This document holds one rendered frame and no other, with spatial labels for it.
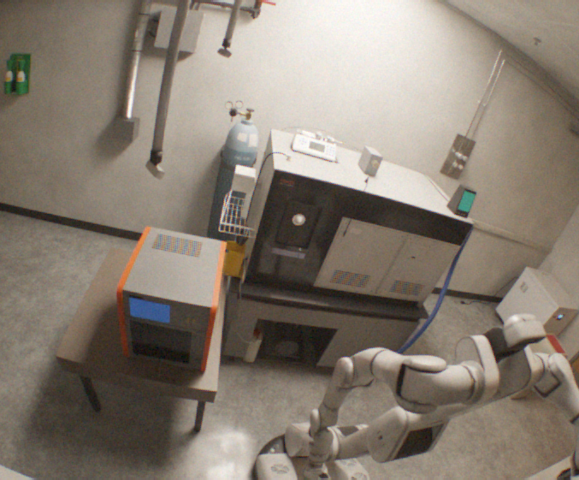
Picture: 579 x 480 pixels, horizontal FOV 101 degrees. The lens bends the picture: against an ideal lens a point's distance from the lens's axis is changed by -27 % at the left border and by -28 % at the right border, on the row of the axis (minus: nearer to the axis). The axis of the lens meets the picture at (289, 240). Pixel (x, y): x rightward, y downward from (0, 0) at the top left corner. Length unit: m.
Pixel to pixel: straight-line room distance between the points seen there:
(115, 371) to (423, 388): 1.18
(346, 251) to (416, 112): 1.50
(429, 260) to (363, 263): 0.42
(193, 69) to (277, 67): 0.62
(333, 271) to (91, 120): 2.25
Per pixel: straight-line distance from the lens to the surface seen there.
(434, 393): 0.67
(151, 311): 1.21
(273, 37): 2.51
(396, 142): 2.84
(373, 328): 2.17
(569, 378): 1.02
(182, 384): 1.43
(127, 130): 2.67
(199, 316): 1.18
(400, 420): 1.00
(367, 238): 1.74
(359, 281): 1.93
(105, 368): 1.48
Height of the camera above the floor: 1.96
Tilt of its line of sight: 32 degrees down
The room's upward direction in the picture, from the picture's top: 19 degrees clockwise
